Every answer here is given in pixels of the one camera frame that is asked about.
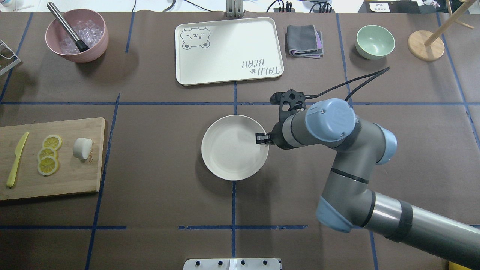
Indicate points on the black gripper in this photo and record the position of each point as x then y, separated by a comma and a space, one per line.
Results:
276, 135

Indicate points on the cream round plate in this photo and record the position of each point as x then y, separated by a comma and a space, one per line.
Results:
230, 150

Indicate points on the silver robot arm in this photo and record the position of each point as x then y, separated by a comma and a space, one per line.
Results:
346, 200

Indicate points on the cream bear tray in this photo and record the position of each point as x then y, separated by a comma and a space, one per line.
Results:
227, 50

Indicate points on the white steamed bun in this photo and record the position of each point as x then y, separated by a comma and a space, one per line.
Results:
82, 148

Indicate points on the grey folded cloth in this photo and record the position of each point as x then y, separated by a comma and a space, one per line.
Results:
305, 41

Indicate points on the black power strip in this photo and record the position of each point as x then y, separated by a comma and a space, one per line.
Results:
305, 6

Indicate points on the green bowl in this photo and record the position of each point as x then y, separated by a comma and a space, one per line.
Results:
373, 42

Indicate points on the black box white label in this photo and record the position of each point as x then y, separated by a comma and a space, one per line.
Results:
377, 6

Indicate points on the wooden mug stand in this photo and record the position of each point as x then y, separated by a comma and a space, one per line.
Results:
428, 46

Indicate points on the wooden cutting board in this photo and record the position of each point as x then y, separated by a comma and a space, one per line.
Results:
74, 176

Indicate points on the clear ice cubes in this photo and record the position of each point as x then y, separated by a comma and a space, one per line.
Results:
88, 31

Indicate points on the pink bowl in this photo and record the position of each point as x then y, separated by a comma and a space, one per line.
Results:
55, 32

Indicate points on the lemon slice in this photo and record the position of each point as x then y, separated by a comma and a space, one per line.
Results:
47, 166
45, 152
52, 141

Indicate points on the lemon slice middle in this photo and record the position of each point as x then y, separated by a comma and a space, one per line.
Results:
45, 152

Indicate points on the yellow lemon near lime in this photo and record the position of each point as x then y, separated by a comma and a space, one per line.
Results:
455, 266

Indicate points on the yellow plastic knife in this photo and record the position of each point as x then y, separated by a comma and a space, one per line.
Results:
18, 154

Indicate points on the white cup rack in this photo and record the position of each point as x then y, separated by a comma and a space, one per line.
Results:
8, 59

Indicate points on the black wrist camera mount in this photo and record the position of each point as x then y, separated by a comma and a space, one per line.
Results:
290, 102

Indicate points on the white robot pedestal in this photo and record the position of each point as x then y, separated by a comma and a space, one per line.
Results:
233, 264

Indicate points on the aluminium frame post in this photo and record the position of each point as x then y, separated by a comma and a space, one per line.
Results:
235, 9

